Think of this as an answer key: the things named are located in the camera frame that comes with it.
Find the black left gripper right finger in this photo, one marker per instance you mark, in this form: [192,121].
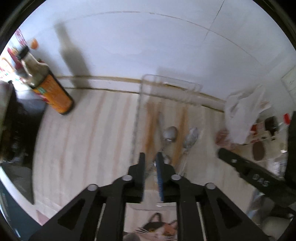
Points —
[203,212]

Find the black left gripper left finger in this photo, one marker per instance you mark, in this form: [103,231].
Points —
[97,213]

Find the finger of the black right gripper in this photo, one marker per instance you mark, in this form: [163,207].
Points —
[238,162]

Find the long slim metal spoon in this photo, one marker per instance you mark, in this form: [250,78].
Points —
[166,158]

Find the ornate metal spoon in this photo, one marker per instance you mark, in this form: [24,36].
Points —
[189,141]
[170,136]

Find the wooden chopstick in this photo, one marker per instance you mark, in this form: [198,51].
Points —
[183,124]
[149,133]

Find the brown lid glass jar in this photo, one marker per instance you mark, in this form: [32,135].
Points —
[258,151]

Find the cat print mat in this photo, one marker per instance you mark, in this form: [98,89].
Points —
[159,223]

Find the red cap cola bottle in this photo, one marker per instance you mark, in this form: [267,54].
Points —
[286,119]

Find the white plastic bag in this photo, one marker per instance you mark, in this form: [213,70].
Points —
[242,108]

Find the clear plastic utensil tray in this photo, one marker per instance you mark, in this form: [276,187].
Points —
[169,96]

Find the orange label sauce bottle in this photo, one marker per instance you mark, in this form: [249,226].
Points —
[42,81]

